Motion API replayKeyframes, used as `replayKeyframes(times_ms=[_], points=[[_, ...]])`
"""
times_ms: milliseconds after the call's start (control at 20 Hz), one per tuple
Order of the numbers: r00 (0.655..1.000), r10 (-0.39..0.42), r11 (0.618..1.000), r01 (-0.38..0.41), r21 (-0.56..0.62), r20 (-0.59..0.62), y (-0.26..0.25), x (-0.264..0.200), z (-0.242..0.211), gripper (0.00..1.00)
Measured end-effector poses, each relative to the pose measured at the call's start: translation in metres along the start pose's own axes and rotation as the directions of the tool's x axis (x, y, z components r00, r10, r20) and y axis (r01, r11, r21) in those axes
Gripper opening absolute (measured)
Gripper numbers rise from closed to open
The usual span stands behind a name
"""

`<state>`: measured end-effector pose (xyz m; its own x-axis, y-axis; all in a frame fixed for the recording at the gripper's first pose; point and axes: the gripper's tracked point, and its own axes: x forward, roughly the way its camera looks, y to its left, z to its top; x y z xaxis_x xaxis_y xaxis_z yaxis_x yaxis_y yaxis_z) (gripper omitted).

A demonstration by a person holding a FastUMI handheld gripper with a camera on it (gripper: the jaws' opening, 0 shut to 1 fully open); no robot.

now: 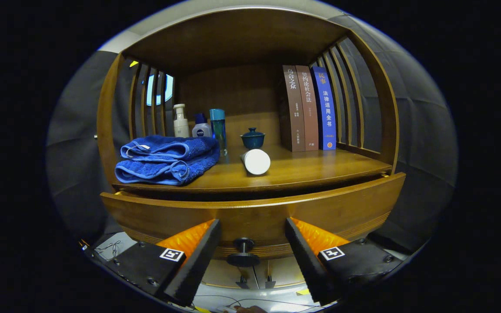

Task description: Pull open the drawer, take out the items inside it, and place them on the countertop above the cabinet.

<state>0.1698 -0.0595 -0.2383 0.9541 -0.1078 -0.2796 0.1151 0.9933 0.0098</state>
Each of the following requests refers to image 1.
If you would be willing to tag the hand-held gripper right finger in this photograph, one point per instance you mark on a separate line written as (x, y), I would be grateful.
(307, 265)

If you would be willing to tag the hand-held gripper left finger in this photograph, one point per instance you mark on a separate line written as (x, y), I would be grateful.
(196, 265)

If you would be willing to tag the wooden drawer with black knob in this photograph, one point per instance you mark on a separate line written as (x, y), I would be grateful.
(255, 213)

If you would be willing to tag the white facial cleanser tube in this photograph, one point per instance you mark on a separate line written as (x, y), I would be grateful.
(256, 162)

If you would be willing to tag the wooden cabinet door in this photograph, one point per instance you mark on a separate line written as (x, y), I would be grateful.
(224, 274)
(283, 271)

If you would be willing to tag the wooden countertop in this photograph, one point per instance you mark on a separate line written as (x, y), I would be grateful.
(311, 167)

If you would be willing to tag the wooden cabinet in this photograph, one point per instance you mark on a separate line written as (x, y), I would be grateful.
(233, 39)

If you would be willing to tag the blue folded towel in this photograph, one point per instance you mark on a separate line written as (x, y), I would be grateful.
(163, 161)

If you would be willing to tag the white bottle with blue cap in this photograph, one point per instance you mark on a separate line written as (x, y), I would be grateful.
(201, 129)

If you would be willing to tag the dark blue lidded teacup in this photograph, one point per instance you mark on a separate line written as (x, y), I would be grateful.
(252, 140)

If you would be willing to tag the teal clear bottle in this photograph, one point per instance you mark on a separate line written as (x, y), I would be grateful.
(218, 128)

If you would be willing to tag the white pump bottle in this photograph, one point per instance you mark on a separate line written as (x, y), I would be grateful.
(181, 126)

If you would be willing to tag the reddish brown book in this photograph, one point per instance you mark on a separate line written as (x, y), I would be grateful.
(309, 108)

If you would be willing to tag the dark brown book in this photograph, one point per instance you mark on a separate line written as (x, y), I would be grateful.
(294, 108)

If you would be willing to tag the blue book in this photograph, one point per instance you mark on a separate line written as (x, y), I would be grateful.
(326, 108)

